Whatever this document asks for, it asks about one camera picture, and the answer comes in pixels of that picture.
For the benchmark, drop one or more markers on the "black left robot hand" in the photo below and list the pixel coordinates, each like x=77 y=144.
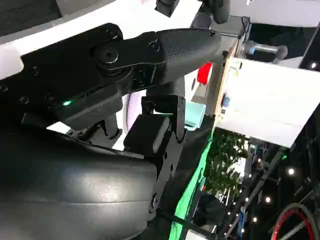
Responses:
x=220 y=11

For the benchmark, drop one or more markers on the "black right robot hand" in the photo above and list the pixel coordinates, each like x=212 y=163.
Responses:
x=75 y=180

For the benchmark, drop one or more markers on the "red round button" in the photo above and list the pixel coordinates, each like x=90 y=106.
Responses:
x=204 y=73

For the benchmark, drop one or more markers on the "lilac plate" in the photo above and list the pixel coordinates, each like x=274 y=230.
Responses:
x=128 y=112

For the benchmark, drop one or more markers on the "small blue connector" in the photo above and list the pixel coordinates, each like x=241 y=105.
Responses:
x=227 y=101

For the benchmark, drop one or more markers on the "white panel with plywood edge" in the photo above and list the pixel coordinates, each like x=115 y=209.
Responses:
x=270 y=100

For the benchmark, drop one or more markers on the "pale green mug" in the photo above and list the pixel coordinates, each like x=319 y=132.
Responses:
x=195 y=116

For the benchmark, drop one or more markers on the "green cloth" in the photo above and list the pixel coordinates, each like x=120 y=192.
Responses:
x=190 y=195

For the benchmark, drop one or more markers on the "green leafy plant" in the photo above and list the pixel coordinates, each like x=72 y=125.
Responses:
x=225 y=162

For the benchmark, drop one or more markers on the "red-rimmed wheel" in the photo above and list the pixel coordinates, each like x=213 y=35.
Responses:
x=291 y=210

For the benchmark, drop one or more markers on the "black metal frame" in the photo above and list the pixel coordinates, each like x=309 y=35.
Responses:
x=260 y=185

